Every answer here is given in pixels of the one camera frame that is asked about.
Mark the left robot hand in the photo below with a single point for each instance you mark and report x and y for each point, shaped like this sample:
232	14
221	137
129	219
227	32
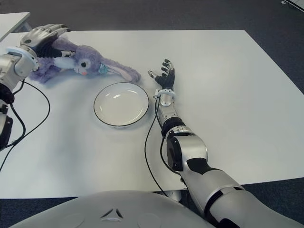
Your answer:
35	38

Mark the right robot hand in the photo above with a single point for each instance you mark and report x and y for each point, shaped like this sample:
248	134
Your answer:
167	80

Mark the purple plush bunny doll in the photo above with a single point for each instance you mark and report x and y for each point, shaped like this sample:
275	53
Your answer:
90	60

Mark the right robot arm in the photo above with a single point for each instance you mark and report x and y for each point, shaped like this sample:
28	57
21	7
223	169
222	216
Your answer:
190	147

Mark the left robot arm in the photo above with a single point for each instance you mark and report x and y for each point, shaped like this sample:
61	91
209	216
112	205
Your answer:
12	64

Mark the white plate black rim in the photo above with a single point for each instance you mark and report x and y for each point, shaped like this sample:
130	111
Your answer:
121	104

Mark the white side table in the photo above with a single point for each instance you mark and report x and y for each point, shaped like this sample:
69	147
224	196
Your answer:
12	23

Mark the white table leg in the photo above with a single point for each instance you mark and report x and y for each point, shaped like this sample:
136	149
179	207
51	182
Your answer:
174	193

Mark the silver robot torso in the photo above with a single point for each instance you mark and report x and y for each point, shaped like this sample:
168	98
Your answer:
114	209

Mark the white object on floor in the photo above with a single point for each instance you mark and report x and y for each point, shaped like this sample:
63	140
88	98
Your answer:
294	3

